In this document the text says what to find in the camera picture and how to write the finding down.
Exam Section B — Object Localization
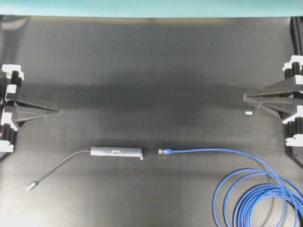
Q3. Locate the grey USB hub with cable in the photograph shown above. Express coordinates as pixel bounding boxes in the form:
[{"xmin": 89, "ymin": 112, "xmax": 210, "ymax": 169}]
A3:
[{"xmin": 26, "ymin": 146, "xmax": 143, "ymax": 192}]

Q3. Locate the blue LAN cable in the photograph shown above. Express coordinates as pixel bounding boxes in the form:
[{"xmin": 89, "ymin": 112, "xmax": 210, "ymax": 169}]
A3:
[{"xmin": 158, "ymin": 147, "xmax": 303, "ymax": 227}]

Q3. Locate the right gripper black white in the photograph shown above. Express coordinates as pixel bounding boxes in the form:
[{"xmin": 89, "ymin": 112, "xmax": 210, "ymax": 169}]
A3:
[{"xmin": 243, "ymin": 55, "xmax": 303, "ymax": 166}]

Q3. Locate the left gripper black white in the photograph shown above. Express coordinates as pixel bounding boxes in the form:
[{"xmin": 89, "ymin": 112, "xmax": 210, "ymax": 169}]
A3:
[{"xmin": 0, "ymin": 64, "xmax": 60, "ymax": 159}]

